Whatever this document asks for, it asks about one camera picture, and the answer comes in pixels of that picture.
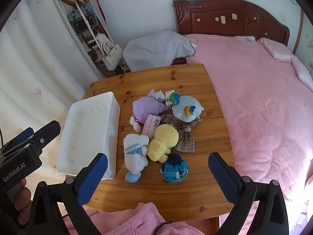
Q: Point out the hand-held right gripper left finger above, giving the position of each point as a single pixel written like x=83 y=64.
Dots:
x=92 y=178

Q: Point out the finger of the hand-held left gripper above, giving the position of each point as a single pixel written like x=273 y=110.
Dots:
x=49 y=131
x=23 y=134

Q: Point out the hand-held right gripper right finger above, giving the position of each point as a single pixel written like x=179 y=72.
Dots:
x=223 y=178

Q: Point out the white plastic bin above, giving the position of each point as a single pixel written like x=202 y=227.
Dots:
x=88 y=127

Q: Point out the purple plush toy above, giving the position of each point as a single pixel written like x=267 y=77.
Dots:
x=144 y=107

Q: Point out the green and white medicine box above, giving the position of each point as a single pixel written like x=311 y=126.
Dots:
x=168 y=97

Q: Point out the person's left hand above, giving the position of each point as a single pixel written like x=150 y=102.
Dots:
x=22 y=198

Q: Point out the white and blue plush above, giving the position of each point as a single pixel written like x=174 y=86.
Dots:
x=134 y=161

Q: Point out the plaid fabric bow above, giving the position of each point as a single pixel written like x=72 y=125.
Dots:
x=185 y=139

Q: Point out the pink fuzzy clothing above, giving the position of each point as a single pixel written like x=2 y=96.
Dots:
x=146 y=215

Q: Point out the yellow duck plush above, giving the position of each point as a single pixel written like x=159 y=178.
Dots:
x=163 y=137

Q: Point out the blue plush with rainbow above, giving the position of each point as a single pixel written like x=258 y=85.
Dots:
x=182 y=113

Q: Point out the white curtain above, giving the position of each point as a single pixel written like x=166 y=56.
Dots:
x=31 y=53

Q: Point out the pink label packet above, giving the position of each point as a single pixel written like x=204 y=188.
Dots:
x=151 y=123

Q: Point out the pink bed blanket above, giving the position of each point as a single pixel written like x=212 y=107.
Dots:
x=256 y=102

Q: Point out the white handbag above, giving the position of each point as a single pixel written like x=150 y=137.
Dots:
x=112 y=56

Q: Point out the brown and white plush bag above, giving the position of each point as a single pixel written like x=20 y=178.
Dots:
x=96 y=41

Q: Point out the small white box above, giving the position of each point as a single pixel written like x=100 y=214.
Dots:
x=159 y=95

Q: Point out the wooden table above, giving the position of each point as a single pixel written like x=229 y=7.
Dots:
x=171 y=83

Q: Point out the blue handbag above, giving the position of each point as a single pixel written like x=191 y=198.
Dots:
x=83 y=19

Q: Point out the wooden nightstand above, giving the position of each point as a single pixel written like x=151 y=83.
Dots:
x=179 y=60

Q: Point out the pink pillow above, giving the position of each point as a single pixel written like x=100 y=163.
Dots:
x=276 y=50
x=303 y=72

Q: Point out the grey cloth cover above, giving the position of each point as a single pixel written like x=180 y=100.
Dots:
x=156 y=49

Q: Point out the small white cloth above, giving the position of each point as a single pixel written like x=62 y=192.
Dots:
x=244 y=38

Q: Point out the wooden bed headboard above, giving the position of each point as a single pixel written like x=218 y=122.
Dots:
x=207 y=17

